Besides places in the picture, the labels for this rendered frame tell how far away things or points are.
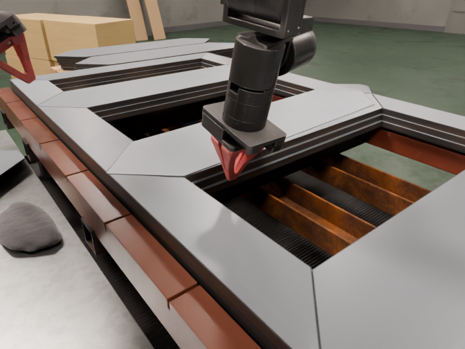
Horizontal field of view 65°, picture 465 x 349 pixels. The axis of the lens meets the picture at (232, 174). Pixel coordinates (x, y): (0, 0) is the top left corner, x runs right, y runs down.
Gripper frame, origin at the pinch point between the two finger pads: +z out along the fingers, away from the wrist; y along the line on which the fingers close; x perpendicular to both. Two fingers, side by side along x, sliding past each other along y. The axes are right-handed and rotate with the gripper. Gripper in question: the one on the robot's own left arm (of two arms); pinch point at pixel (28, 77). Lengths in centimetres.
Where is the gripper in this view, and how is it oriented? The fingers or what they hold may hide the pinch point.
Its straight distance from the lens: 67.7
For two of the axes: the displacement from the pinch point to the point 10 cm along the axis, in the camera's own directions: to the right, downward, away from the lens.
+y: -7.3, -3.2, 6.0
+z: 3.1, 6.3, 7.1
